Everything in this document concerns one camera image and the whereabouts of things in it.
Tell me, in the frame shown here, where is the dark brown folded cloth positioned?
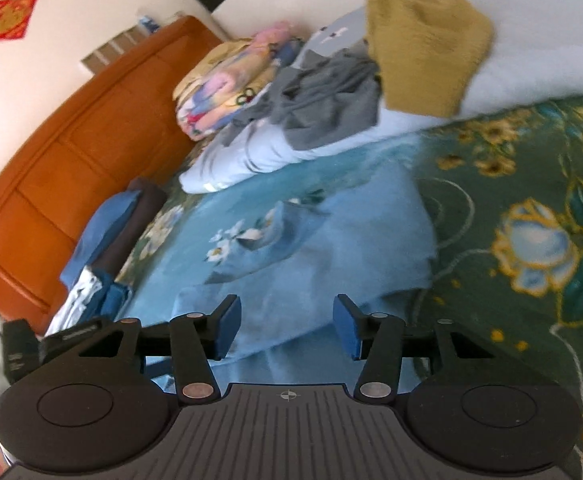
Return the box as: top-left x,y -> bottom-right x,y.
96,176 -> 168,281

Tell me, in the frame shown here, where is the blue white packet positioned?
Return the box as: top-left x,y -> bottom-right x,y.
136,10 -> 160,34

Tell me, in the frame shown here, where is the orange wooden headboard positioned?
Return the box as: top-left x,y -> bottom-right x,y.
0,15 -> 224,323

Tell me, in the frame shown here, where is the light blue floral quilt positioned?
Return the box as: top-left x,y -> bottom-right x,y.
178,0 -> 583,196

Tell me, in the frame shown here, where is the green floral blanket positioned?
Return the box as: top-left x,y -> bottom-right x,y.
116,95 -> 583,480

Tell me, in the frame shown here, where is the beige ribbed object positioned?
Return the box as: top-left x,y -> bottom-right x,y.
81,27 -> 144,74

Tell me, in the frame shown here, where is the mustard yellow cloth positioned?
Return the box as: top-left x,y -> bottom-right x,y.
365,0 -> 495,117

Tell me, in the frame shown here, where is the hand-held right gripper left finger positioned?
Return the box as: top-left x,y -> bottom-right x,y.
78,294 -> 243,406

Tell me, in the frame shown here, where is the white patterned folded cloth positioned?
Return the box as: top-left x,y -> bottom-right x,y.
46,266 -> 103,336

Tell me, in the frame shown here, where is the colourful folded blanket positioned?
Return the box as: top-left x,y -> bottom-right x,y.
172,21 -> 305,142

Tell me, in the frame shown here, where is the dark blue folded cloth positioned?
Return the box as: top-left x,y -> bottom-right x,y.
91,270 -> 134,319

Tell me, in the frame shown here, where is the blue cloth garment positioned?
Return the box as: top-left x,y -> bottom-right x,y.
116,140 -> 439,396

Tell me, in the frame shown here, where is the grey clothing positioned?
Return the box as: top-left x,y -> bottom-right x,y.
221,50 -> 383,152

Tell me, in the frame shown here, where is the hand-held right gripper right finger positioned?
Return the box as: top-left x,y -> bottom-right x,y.
332,294 -> 497,406

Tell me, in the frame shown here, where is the red wall decoration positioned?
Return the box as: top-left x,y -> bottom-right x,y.
0,0 -> 39,45

